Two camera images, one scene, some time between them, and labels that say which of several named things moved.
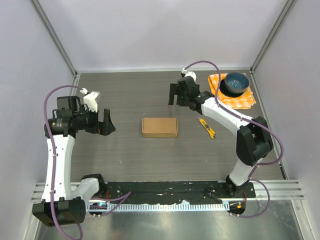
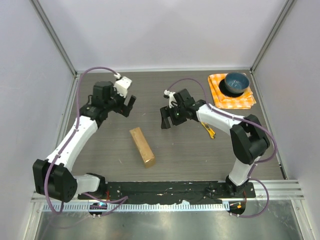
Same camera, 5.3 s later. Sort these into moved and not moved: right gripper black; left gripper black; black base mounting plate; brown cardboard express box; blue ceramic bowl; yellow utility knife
Moved: left gripper black; right gripper black; brown cardboard express box
Not moved: blue ceramic bowl; yellow utility knife; black base mounting plate
